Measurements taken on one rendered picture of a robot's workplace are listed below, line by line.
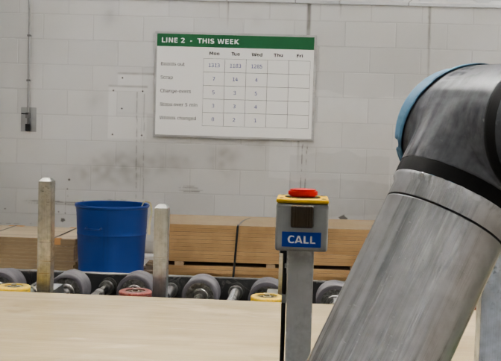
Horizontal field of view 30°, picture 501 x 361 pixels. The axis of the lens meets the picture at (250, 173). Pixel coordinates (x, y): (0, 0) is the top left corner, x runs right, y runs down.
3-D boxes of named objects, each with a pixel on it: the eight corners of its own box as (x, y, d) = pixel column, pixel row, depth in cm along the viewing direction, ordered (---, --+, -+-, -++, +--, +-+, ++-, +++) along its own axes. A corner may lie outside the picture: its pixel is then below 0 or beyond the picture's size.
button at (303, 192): (317, 203, 125) (317, 190, 125) (287, 202, 126) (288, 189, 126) (317, 201, 129) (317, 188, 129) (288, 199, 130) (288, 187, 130)
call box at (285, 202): (326, 257, 124) (329, 199, 124) (274, 256, 125) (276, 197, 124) (326, 250, 131) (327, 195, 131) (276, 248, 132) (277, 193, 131)
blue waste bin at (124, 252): (145, 306, 665) (147, 204, 662) (64, 303, 667) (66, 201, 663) (156, 292, 724) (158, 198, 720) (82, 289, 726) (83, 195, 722)
